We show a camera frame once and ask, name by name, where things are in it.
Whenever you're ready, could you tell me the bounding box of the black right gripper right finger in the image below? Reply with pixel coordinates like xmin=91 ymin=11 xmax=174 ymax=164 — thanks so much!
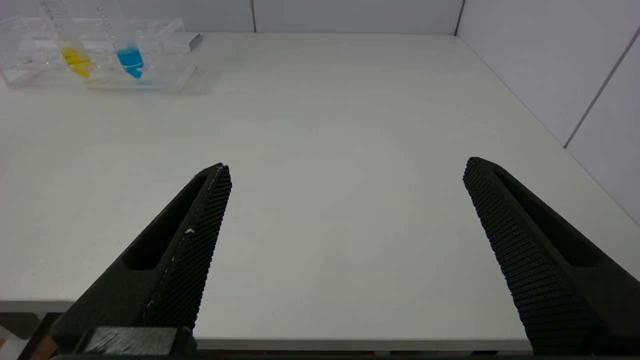
xmin=462 ymin=156 xmax=640 ymax=353

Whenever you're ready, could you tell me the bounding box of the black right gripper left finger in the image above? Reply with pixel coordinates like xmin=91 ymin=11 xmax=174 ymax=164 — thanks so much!
xmin=50 ymin=162 xmax=233 ymax=351

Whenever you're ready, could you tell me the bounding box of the clear acrylic test tube rack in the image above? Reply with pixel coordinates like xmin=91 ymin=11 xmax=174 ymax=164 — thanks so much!
xmin=0 ymin=15 xmax=198 ymax=92

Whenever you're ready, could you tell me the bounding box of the test tube with blue pigment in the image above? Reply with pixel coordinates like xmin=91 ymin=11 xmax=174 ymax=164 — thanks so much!
xmin=95 ymin=0 xmax=146 ymax=81

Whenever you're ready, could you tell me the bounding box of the test tube with yellow pigment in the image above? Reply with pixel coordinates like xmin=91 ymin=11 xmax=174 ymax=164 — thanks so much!
xmin=35 ymin=0 xmax=93 ymax=79

